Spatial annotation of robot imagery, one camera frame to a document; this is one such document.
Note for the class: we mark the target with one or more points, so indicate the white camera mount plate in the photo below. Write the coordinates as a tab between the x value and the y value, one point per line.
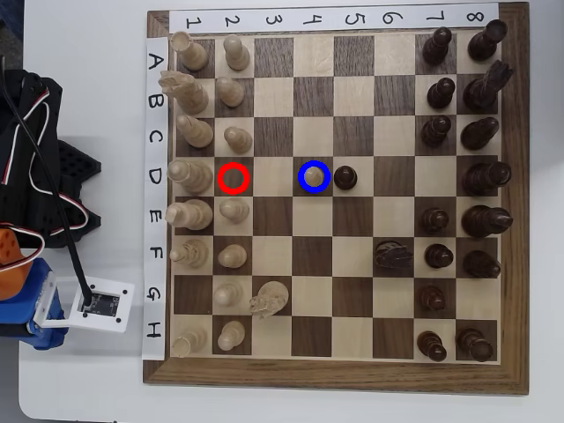
123	308

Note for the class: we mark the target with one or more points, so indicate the light wooden bishop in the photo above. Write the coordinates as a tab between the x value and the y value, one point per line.
194	254
196	131

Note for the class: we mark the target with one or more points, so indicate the dark wooden bishop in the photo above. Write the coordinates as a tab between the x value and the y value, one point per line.
479	133
481	264

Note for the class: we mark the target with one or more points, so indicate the white letter label strip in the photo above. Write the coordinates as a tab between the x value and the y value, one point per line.
154	273

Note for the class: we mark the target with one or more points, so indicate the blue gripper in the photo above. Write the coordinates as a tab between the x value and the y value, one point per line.
44	337

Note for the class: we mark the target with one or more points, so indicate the light wooden rook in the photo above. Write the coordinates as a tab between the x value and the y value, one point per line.
191	53
189	341

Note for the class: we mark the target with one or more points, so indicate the white number label strip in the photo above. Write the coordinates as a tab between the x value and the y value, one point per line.
286	13

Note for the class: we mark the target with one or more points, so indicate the wooden chessboard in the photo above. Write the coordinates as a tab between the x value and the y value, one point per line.
335	376

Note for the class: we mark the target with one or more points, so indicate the dark wooden knight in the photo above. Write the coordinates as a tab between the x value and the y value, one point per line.
392	255
484	88

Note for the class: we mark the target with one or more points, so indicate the dark wooden rook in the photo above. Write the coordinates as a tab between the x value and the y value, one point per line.
487	39
475	345

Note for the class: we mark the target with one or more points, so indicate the light wooden knight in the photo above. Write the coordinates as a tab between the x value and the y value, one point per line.
273	297
189	92

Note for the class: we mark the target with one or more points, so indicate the light wooden queen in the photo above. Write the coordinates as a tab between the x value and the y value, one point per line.
194	176

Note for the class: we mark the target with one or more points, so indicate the dark wooden king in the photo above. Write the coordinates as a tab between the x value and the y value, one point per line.
484	221

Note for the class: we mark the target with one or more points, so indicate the light wooden king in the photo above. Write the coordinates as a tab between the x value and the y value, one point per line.
194	214

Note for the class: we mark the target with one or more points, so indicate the dark wooden pawn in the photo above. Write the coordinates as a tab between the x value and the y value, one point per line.
435	220
436	131
439	256
431	298
440	93
436	46
432	346
345	177

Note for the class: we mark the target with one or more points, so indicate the light wooden pawn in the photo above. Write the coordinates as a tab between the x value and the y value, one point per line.
238	140
233	209
232	255
314	177
228	294
229	91
235	50
231	336

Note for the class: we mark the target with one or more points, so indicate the dark wooden queen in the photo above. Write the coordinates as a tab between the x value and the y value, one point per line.
487	178

